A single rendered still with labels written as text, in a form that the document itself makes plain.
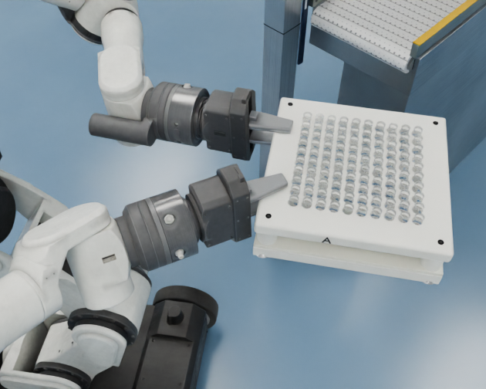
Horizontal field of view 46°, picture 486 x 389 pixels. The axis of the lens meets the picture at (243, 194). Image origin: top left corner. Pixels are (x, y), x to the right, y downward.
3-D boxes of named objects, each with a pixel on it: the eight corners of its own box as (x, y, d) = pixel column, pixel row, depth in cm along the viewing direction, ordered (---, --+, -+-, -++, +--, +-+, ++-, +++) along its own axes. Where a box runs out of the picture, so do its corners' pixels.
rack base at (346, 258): (433, 150, 89) (437, 139, 87) (438, 284, 74) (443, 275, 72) (278, 129, 92) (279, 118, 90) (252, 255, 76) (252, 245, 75)
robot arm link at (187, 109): (259, 71, 82) (182, 59, 84) (240, 115, 76) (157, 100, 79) (261, 134, 92) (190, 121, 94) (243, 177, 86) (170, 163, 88)
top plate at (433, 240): (442, 126, 85) (446, 116, 84) (450, 264, 70) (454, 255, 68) (280, 105, 88) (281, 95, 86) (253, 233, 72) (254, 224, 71)
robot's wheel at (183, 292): (138, 303, 170) (194, 295, 161) (142, 289, 173) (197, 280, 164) (173, 334, 182) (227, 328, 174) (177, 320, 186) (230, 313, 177)
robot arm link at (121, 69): (153, 130, 89) (147, 76, 97) (143, 86, 82) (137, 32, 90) (111, 137, 88) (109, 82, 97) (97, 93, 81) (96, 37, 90)
